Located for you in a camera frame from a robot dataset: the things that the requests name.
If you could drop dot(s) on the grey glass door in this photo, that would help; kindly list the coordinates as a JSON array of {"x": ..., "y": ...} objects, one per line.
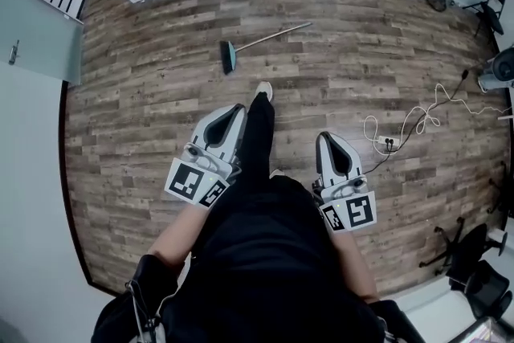
[{"x": 40, "y": 44}]

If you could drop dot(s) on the person's right forearm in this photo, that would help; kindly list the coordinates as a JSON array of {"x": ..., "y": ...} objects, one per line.
[{"x": 353, "y": 261}]

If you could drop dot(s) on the person's white shoe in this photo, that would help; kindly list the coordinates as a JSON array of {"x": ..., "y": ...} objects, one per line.
[
  {"x": 277, "y": 172},
  {"x": 263, "y": 89}
]

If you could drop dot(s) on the white power strip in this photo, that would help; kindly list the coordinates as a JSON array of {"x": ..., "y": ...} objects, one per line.
[{"x": 387, "y": 140}]

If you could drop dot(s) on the black folding chair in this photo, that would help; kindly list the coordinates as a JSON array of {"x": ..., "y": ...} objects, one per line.
[{"x": 492, "y": 14}]

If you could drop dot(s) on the person's left forearm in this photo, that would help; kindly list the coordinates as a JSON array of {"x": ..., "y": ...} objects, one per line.
[{"x": 180, "y": 229}]

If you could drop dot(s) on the person's black clothed body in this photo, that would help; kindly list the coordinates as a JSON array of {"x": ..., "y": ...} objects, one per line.
[{"x": 261, "y": 253}]

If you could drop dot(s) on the grey floor fan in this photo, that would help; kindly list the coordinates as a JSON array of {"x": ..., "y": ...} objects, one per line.
[{"x": 504, "y": 68}]

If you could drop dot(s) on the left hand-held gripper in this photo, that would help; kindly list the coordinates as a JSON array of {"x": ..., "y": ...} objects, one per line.
[{"x": 184, "y": 180}]

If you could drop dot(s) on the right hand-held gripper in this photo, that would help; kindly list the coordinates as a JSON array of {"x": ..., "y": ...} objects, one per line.
[{"x": 357, "y": 213}]

